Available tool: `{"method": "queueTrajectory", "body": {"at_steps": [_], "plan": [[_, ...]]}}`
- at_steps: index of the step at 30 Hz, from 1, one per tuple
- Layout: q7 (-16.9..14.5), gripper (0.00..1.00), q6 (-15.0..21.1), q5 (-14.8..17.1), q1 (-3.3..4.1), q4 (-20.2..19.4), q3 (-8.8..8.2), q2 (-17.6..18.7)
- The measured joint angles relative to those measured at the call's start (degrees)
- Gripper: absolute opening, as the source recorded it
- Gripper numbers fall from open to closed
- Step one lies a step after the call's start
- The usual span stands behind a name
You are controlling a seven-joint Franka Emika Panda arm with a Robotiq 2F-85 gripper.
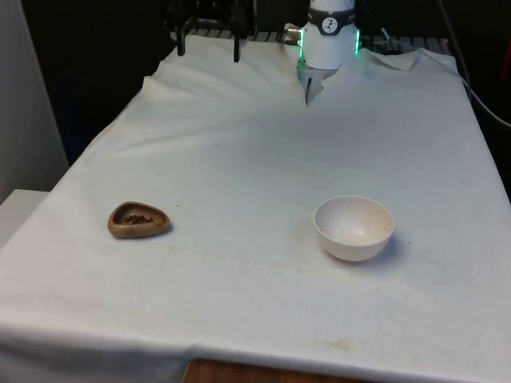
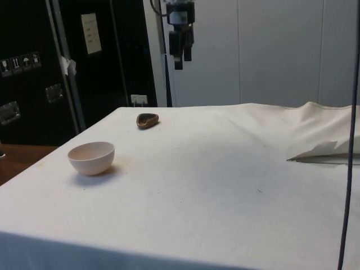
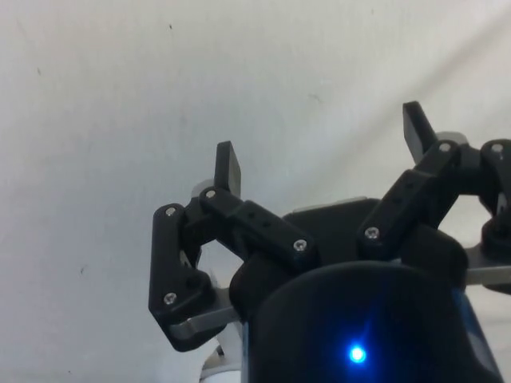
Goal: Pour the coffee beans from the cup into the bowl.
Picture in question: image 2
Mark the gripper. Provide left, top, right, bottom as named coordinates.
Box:
left=166, top=2, right=196, bottom=71

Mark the black cabinet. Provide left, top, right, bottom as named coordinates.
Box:
left=0, top=0, right=159, bottom=146

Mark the white bowl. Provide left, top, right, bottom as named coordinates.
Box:
left=67, top=141, right=116, bottom=177

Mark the black cable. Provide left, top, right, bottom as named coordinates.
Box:
left=337, top=0, right=360, bottom=270
left=148, top=0, right=173, bottom=108

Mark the brown cup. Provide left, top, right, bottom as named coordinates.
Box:
left=136, top=112, right=161, bottom=131

